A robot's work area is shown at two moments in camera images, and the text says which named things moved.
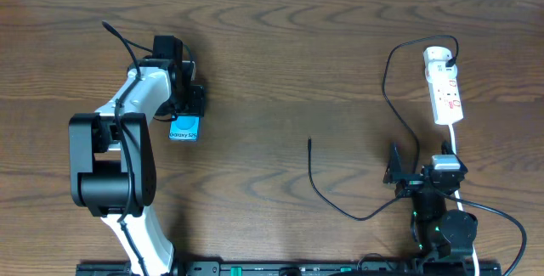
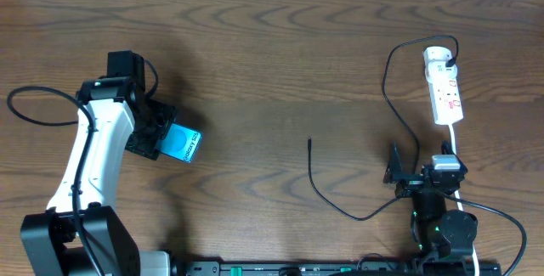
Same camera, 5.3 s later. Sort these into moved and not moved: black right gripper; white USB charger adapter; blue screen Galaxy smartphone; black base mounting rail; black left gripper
Moved: blue screen Galaxy smartphone; black left gripper
Not moved: black base mounting rail; white USB charger adapter; black right gripper
